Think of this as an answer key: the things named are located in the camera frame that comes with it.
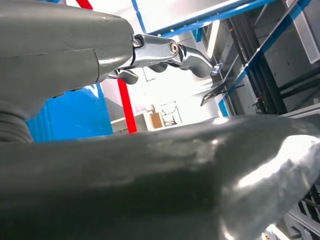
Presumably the cardboard box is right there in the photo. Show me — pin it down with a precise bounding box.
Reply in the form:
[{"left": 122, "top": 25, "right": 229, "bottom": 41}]
[{"left": 149, "top": 112, "right": 164, "bottom": 129}]

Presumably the black hanging device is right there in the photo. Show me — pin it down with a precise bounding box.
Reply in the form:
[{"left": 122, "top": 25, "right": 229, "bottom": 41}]
[{"left": 199, "top": 62, "right": 246, "bottom": 108}]

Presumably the ceiling light strip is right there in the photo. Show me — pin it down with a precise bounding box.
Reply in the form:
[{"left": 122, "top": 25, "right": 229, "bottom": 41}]
[{"left": 207, "top": 19, "right": 220, "bottom": 60}]

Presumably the blue metal shelf rack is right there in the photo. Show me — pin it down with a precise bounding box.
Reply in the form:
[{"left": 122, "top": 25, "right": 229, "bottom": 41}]
[{"left": 26, "top": 0, "right": 278, "bottom": 143}]

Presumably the long red barrier belt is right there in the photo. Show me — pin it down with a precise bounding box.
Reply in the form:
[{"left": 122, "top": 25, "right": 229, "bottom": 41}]
[{"left": 117, "top": 77, "right": 137, "bottom": 134}]

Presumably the short red barrier belt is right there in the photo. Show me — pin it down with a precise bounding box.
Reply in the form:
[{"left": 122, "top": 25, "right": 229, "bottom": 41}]
[{"left": 75, "top": 0, "right": 94, "bottom": 10}]

